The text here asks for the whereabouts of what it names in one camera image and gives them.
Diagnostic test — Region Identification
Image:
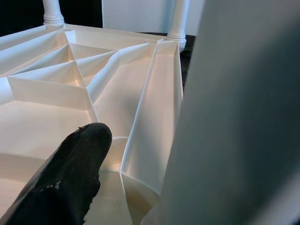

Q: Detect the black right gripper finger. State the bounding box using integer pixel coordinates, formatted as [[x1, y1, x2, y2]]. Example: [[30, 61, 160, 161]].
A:
[[0, 121, 113, 225]]

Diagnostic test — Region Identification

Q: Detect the white plastic table top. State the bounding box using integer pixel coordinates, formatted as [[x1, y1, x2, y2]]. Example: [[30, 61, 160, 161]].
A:
[[0, 24, 188, 225]]

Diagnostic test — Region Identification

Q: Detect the white tapered plastic table leg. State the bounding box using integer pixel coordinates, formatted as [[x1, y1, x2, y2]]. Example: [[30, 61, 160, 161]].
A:
[[166, 0, 190, 40], [42, 0, 66, 26], [140, 0, 300, 225]]

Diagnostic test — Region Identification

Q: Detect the black shiny table cloth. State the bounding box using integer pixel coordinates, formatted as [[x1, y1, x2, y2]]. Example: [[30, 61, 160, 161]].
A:
[[179, 32, 200, 97]]

